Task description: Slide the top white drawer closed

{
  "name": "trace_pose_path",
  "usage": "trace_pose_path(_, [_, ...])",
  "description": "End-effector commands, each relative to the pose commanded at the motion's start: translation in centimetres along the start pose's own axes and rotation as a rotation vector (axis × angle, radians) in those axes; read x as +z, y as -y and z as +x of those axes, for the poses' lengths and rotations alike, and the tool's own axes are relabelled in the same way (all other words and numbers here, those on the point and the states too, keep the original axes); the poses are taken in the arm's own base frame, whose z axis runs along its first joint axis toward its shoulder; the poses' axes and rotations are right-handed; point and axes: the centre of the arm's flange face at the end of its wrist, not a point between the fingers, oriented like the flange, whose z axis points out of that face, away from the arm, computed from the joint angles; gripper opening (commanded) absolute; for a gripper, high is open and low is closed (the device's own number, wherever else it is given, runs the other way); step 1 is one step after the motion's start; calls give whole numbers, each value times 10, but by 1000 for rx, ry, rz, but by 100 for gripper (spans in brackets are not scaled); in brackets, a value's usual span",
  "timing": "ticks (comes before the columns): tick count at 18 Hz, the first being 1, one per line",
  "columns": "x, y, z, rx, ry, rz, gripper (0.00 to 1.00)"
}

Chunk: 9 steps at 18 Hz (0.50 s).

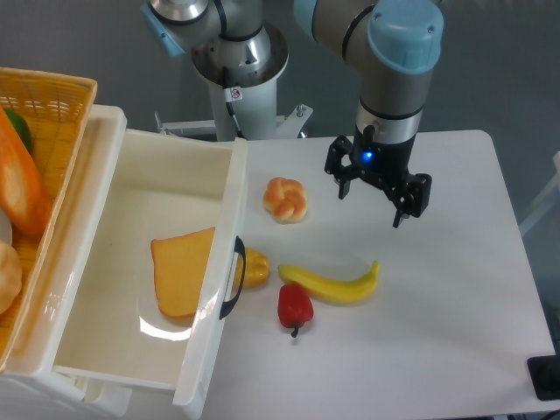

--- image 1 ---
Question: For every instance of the yellow woven basket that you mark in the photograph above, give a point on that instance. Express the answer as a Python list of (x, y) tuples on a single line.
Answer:
[(56, 107)]

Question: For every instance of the toast bread slice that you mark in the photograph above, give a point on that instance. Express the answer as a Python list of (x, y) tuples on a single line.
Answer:
[(180, 265)]

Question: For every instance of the round bread bun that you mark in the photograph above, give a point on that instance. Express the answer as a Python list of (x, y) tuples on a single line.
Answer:
[(11, 276)]

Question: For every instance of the white drawer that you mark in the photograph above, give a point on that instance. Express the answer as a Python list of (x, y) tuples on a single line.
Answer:
[(162, 187)]

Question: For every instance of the orange baguette bread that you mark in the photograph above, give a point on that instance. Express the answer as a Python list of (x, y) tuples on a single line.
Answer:
[(24, 196)]

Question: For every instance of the green pepper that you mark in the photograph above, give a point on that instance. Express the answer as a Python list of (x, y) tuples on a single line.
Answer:
[(21, 127)]

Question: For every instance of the black device at table edge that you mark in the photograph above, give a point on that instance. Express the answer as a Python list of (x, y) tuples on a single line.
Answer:
[(544, 374)]

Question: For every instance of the knotted bread roll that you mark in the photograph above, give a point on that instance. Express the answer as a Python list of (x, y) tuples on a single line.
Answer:
[(285, 200)]

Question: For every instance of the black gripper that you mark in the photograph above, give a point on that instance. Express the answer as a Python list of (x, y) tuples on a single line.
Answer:
[(382, 165)]

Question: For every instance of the yellow banana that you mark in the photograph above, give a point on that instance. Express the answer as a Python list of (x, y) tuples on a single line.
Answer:
[(339, 292)]

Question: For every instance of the yellow bell pepper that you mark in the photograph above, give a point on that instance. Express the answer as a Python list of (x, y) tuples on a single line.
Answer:
[(257, 270)]

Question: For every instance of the black top drawer handle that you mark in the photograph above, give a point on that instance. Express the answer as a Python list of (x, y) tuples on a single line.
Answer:
[(238, 273)]

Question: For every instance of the red bell pepper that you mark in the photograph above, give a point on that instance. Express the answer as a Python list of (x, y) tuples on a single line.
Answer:
[(294, 308)]

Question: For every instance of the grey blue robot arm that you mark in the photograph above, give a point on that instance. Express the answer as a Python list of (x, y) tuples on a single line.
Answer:
[(392, 45)]

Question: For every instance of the white drawer cabinet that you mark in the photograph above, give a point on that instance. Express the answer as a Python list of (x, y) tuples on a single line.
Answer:
[(30, 387)]

